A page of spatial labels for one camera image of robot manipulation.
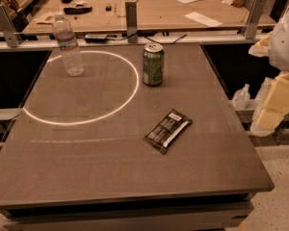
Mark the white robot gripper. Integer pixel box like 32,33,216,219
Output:
249,10,289,137

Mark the green soda can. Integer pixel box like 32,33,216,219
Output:
143,42,164,86

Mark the black rxbar chocolate wrapper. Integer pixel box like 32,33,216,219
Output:
144,109,193,155

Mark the small clear sanitizer bottle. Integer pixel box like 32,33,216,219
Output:
231,84,250,110

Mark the small white paper slip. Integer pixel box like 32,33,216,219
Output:
185,12,222,27

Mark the small black block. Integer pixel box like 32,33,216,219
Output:
105,5,112,11

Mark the black power adapter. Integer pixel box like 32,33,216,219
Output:
85,34,107,43

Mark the black tool on table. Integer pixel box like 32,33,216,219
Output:
64,7,92,14

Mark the clear plastic water bottle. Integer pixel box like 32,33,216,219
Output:
52,13,85,76

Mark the right metal bracket post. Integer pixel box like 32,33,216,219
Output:
243,0,267,39

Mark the metal bracket post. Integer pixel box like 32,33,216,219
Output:
243,0,267,39
0,5,21,48
125,1,138,43

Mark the black cable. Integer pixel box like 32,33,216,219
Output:
107,31,188,45

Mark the middle metal bracket post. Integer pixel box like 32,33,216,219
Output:
125,1,138,43

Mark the left metal bracket post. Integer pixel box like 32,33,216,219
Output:
0,5,21,48

